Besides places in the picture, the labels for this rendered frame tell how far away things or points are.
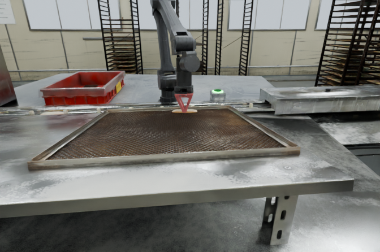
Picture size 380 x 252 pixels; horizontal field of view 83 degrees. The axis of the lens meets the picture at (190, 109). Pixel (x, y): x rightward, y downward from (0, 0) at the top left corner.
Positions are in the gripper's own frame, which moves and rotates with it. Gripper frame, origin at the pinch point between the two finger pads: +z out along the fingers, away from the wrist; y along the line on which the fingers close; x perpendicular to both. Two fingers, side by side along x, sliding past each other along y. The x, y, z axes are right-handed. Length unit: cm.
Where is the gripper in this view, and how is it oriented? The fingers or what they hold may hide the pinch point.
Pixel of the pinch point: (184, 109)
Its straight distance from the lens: 83.4
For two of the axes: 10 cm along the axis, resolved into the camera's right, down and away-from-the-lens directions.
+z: 0.2, 9.8, 1.9
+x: -10.0, 0.1, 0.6
